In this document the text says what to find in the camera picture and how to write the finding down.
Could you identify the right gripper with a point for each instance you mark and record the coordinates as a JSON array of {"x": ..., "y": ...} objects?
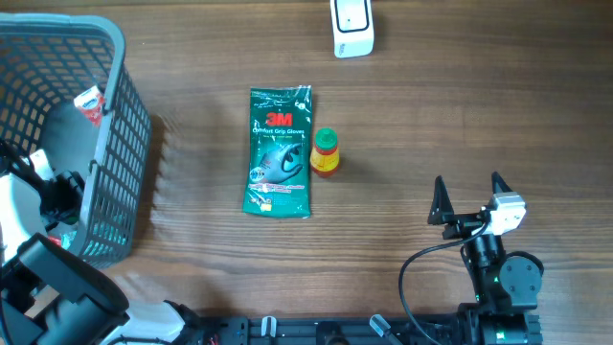
[{"x": 441, "y": 207}]

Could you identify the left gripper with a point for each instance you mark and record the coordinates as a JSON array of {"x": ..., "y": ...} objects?
[{"x": 75, "y": 201}]

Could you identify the sriracha bottle green cap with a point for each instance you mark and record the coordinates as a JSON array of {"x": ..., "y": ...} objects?
[{"x": 325, "y": 155}]

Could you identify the green 3M gloves packet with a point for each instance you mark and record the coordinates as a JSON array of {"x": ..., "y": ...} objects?
[{"x": 280, "y": 123}]

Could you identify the mint green wipes packet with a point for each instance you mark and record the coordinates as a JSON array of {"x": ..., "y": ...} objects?
[{"x": 66, "y": 239}]

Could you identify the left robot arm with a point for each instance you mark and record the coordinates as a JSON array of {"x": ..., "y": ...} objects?
[{"x": 50, "y": 296}]

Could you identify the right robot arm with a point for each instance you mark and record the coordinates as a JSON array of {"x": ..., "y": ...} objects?
[{"x": 506, "y": 284}]

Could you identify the white barcode scanner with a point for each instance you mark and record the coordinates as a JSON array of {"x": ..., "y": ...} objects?
[{"x": 353, "y": 28}]

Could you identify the red white tissue packet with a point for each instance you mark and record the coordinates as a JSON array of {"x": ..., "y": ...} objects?
[{"x": 90, "y": 104}]

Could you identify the grey plastic mesh basket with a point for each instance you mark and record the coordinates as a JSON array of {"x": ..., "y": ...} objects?
[{"x": 46, "y": 61}]

